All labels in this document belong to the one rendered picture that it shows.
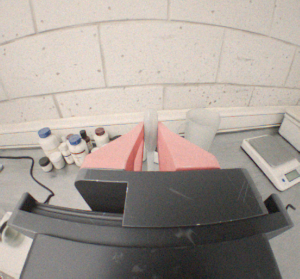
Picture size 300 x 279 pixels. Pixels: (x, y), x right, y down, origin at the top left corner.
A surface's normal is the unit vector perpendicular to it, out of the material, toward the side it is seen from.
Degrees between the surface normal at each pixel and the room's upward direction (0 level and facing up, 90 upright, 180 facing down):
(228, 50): 90
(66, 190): 0
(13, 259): 0
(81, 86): 90
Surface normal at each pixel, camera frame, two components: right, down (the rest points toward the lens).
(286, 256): 0.00, -0.82
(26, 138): 0.13, 0.57
